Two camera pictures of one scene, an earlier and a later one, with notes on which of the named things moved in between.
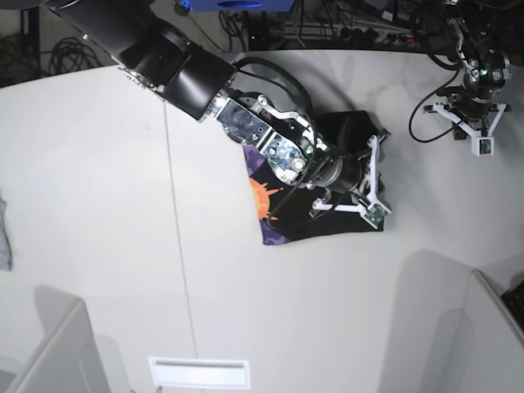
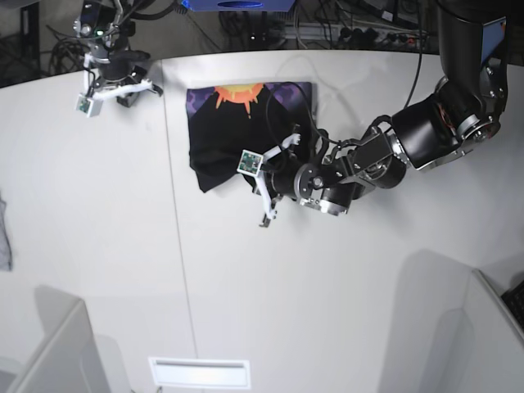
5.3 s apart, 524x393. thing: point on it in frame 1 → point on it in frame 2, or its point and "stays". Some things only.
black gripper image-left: (340, 173) → (119, 69)
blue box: (239, 6) stays
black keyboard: (514, 299) stays
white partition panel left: (72, 361) stays
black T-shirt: (283, 208) → (223, 121)
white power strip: (341, 31) stays
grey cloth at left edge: (6, 264) stays
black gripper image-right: (472, 106) → (280, 173)
